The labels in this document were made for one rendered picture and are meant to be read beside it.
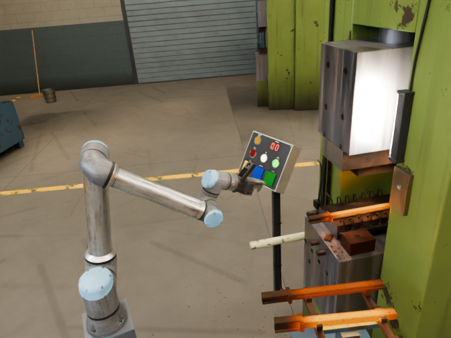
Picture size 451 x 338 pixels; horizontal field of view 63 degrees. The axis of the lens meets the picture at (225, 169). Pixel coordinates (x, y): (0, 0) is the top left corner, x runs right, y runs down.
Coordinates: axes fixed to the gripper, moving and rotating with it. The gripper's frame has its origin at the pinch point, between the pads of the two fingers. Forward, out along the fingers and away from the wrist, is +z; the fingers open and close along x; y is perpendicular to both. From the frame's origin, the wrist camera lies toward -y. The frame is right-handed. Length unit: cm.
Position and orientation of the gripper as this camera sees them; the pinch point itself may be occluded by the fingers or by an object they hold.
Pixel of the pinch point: (264, 182)
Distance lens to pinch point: 200.6
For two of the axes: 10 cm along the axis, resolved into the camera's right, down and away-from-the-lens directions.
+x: 5.3, 3.4, -7.7
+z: 7.9, 1.2, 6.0
